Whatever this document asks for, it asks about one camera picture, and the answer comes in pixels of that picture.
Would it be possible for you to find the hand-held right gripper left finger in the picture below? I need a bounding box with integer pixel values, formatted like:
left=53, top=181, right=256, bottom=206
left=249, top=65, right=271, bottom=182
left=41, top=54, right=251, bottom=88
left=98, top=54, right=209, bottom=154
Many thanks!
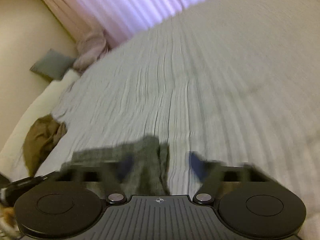
left=62, top=154, right=135, bottom=205

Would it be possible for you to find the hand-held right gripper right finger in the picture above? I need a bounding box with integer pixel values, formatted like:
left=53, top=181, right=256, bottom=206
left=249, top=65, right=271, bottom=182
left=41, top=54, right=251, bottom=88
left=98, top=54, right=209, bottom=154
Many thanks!
left=188, top=151, right=265, bottom=204

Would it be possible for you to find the grey plaid garment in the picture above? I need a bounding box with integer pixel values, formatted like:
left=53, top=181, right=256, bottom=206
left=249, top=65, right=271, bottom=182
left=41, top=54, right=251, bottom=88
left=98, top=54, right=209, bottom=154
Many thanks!
left=61, top=135, right=172, bottom=195

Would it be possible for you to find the brown garment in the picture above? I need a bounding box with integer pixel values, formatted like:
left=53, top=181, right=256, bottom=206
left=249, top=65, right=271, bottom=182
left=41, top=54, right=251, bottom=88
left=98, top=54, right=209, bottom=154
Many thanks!
left=23, top=114, right=68, bottom=177

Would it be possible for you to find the white bed with striped cover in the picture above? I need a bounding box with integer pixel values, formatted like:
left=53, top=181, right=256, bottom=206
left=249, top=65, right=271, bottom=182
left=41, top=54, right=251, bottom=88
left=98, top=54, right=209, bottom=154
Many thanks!
left=10, top=0, right=320, bottom=240

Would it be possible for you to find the crumpled pink blanket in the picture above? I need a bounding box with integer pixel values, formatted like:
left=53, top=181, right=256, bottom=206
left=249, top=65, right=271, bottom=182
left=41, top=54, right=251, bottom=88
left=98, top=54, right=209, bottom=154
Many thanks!
left=72, top=29, right=112, bottom=72

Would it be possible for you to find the grey cushion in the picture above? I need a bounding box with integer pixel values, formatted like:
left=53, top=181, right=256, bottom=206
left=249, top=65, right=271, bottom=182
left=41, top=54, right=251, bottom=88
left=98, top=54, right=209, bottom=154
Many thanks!
left=30, top=49, right=77, bottom=81

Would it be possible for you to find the pink curtain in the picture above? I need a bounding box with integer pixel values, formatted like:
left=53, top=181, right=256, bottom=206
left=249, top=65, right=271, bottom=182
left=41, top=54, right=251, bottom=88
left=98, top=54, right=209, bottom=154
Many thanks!
left=30, top=0, right=245, bottom=48

